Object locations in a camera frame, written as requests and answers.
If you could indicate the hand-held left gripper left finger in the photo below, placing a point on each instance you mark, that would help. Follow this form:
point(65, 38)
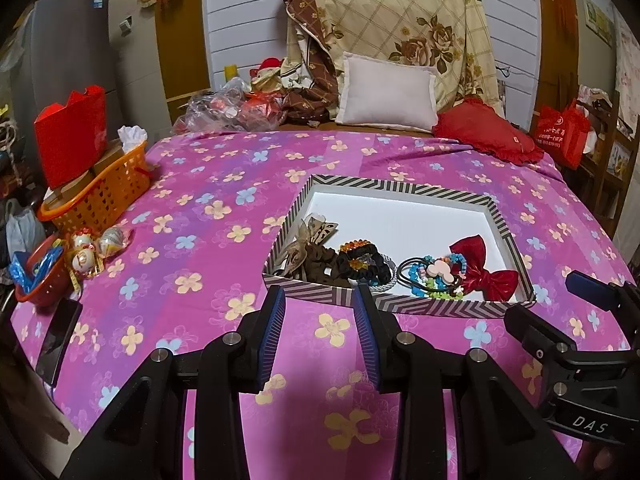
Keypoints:
point(272, 340)

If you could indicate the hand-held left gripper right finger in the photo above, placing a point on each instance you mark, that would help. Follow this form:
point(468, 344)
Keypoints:
point(367, 342)

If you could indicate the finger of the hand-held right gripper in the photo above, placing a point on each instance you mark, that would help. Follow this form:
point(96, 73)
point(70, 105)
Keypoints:
point(542, 340)
point(595, 290)

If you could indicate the black scrunchie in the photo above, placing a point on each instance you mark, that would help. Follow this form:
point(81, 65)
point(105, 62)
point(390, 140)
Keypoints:
point(345, 272)

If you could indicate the black white striped box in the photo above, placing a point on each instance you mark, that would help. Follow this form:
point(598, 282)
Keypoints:
point(450, 307)

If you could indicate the red satin bow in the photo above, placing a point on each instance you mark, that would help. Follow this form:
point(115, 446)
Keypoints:
point(492, 280)

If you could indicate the brown scrunchie with beige bow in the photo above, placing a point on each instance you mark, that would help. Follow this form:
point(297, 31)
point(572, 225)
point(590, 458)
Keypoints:
point(317, 265)

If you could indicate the wooden chair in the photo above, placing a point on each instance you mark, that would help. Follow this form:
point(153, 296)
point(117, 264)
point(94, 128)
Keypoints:
point(610, 170)

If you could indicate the pink floral bedsheet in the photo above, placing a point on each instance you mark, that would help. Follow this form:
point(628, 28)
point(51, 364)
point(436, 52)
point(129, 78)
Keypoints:
point(200, 240)

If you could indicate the red shopping bag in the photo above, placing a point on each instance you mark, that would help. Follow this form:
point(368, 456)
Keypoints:
point(562, 135)

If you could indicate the painted egg ornament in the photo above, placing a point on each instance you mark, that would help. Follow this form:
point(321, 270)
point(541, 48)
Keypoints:
point(111, 241)
point(81, 240)
point(81, 261)

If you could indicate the red ruffled cushion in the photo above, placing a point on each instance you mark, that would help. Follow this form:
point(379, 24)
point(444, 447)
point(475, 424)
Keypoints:
point(485, 130)

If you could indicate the black phone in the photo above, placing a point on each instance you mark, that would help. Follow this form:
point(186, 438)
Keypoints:
point(59, 342)

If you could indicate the orange plastic basket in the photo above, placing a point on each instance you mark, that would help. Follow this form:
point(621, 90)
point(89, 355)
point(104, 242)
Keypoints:
point(105, 200)

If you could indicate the floral curtain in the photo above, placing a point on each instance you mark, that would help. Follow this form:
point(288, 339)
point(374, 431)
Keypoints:
point(629, 70)

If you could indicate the red foil packets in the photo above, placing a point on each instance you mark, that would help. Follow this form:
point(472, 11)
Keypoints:
point(262, 110)

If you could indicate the red plastic colander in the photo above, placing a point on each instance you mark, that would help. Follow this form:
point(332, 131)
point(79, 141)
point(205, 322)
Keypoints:
point(47, 287)

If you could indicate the clear plastic bag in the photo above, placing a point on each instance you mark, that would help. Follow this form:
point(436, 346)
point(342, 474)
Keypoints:
point(210, 107)

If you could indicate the brown cardboard box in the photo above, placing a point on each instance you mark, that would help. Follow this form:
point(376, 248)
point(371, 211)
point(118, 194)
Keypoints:
point(109, 156)
point(67, 191)

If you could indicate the white tissue paper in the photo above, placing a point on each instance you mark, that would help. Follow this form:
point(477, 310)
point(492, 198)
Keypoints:
point(132, 137)

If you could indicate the white pillow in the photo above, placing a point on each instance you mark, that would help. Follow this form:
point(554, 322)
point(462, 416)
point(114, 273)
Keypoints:
point(385, 92)

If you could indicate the santa doll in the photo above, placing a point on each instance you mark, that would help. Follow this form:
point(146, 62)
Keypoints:
point(267, 72)

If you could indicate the yellow bottle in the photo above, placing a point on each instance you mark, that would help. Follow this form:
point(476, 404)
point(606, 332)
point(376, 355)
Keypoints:
point(231, 72)

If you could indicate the white plastic bag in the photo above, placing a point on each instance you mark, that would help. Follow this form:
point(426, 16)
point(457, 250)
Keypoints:
point(25, 227)

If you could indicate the red paper bag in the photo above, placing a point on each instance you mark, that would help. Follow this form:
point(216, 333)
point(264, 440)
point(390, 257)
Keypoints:
point(70, 135)

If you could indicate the brown patterned blanket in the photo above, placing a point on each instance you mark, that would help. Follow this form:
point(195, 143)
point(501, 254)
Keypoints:
point(305, 35)

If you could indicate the white slatted headboard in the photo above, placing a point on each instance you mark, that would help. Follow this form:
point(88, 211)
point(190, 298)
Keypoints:
point(245, 20)

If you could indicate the cream floral quilt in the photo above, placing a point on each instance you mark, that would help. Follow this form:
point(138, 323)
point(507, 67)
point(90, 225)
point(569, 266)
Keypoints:
point(400, 5)

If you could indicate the grey refrigerator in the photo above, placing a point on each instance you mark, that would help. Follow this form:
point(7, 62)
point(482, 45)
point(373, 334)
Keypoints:
point(70, 45)

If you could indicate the framed wall picture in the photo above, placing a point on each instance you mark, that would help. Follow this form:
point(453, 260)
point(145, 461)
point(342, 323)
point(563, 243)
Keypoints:
point(598, 17)

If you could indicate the wall socket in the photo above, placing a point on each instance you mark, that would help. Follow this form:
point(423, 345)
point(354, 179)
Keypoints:
point(125, 24)

